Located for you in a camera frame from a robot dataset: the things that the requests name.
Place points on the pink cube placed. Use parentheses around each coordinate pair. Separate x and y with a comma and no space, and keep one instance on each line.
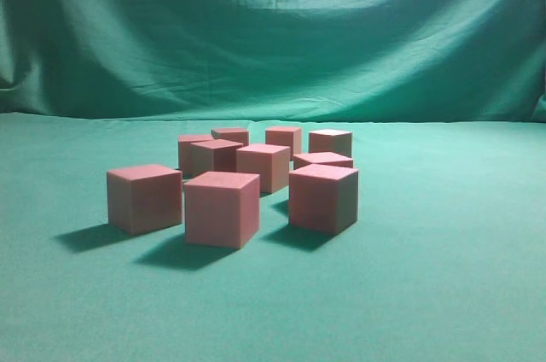
(218,155)
(234,134)
(330,140)
(184,151)
(290,136)

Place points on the green cloth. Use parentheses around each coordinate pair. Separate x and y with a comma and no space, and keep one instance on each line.
(446,103)

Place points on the pink cube column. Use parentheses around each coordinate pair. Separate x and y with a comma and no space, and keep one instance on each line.
(222,209)
(322,158)
(323,198)
(142,199)
(270,162)

